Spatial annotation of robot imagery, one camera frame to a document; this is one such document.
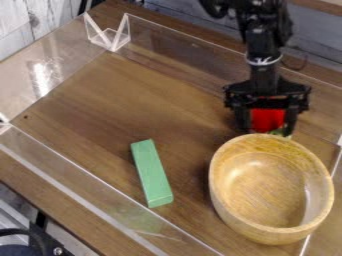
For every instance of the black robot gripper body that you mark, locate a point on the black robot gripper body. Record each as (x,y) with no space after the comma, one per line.
(266,91)

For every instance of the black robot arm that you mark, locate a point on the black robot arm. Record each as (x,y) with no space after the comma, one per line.
(265,27)

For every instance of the wooden bowl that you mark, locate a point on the wooden bowl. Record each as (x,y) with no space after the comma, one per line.
(270,188)

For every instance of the red felt strawberry toy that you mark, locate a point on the red felt strawberry toy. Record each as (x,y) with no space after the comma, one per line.
(269,121)

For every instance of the clear acrylic tray walls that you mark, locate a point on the clear acrylic tray walls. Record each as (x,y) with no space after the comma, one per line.
(115,79)

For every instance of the green rectangular block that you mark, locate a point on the green rectangular block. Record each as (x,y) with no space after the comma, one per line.
(151,173)

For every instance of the black clamp bracket with screw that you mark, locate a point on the black clamp bracket with screw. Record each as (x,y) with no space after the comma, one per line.
(44,243)

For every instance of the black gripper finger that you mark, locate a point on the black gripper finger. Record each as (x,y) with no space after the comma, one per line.
(243,119)
(290,120)

